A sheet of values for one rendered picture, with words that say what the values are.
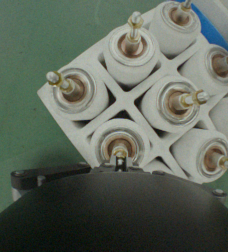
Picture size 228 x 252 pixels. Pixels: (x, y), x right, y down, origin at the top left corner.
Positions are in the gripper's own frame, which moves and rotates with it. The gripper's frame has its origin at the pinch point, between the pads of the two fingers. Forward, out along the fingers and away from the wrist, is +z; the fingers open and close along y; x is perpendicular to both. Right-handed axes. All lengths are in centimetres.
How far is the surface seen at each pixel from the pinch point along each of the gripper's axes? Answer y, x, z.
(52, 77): -7.9, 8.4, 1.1
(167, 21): 6.2, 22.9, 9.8
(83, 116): -6.2, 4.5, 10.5
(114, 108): -1.9, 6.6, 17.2
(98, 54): -6.2, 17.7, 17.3
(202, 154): 13.7, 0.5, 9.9
